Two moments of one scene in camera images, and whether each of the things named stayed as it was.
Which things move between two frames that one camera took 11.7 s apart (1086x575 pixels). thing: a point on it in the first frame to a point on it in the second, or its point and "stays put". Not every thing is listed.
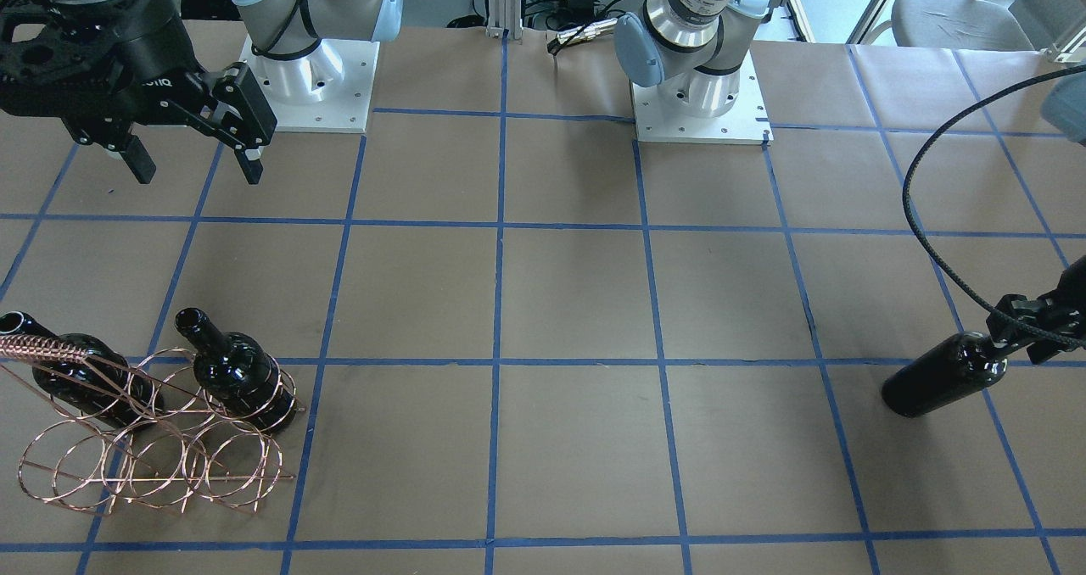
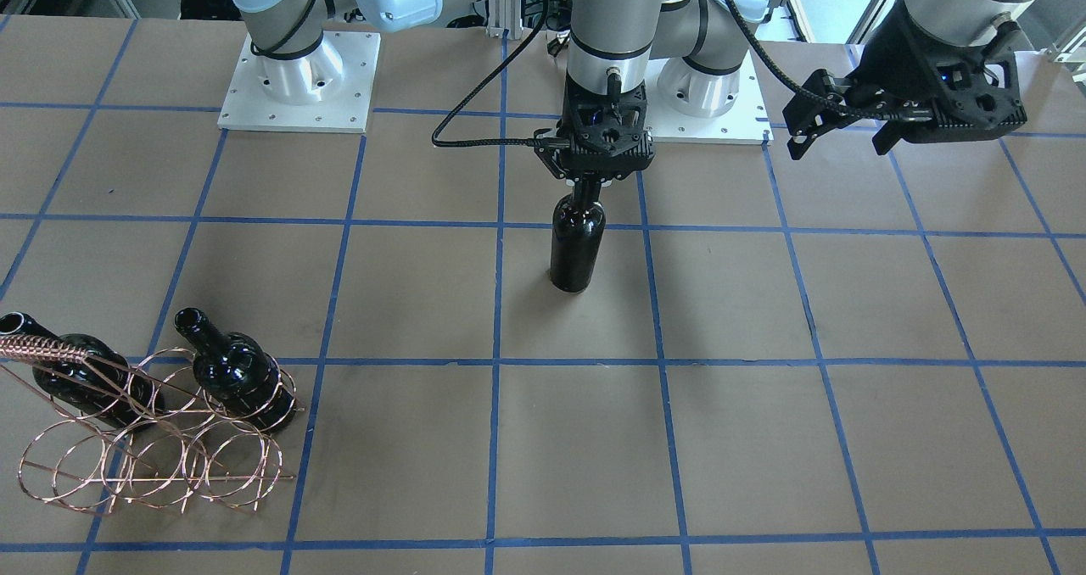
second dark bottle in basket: x=105 y=385 stays put
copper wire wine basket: x=167 y=429 stays put
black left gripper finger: x=1039 y=352 to x=797 y=145
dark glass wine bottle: x=954 y=365 to x=577 y=238
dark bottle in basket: x=237 y=374 stays put
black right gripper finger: x=248 y=120 to x=602 y=181
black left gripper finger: x=1008 y=332 to x=803 y=118
